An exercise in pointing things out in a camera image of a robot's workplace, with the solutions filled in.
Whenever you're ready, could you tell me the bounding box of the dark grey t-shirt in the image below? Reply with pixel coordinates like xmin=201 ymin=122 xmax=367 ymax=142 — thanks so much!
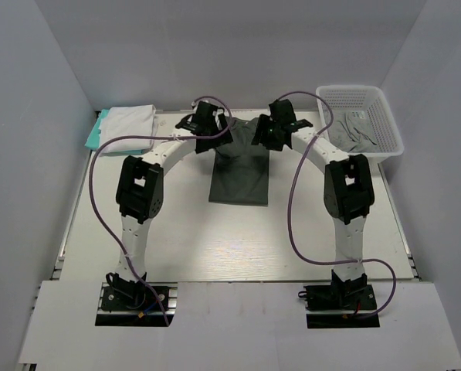
xmin=208 ymin=117 xmax=269 ymax=206

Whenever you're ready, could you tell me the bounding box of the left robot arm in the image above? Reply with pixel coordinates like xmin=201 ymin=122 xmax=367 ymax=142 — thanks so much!
xmin=110 ymin=101 xmax=235 ymax=308

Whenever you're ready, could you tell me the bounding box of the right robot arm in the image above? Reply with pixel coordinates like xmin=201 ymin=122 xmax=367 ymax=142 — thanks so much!
xmin=252 ymin=99 xmax=375 ymax=308

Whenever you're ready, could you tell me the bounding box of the light grey t-shirt in basket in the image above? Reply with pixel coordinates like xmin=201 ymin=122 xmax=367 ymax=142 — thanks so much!
xmin=327 ymin=110 xmax=379 ymax=153

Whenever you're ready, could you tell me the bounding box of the white plastic basket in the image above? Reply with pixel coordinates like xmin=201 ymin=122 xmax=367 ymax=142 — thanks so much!
xmin=316 ymin=85 xmax=404 ymax=163

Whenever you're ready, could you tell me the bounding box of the folded white t-shirt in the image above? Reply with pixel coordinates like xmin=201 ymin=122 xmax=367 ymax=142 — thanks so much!
xmin=99 ymin=104 xmax=158 ymax=155

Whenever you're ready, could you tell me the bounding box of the folded teal t-shirt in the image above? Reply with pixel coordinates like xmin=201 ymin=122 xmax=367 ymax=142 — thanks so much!
xmin=84 ymin=109 xmax=110 ymax=151

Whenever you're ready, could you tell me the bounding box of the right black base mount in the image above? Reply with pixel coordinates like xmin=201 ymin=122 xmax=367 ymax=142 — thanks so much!
xmin=297 ymin=277 xmax=380 ymax=329

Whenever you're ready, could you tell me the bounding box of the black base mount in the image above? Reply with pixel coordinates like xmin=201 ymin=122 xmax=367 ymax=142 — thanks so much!
xmin=297 ymin=277 xmax=380 ymax=329
xmin=95 ymin=283 xmax=178 ymax=328

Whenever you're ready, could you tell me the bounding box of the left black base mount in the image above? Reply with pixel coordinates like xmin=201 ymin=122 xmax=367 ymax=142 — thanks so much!
xmin=95 ymin=283 xmax=178 ymax=328

